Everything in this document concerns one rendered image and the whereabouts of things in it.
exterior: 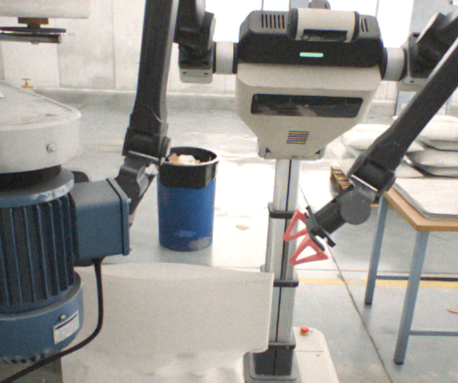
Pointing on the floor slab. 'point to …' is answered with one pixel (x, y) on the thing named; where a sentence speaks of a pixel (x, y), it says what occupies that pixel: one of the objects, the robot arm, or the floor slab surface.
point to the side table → (423, 227)
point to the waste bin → (187, 199)
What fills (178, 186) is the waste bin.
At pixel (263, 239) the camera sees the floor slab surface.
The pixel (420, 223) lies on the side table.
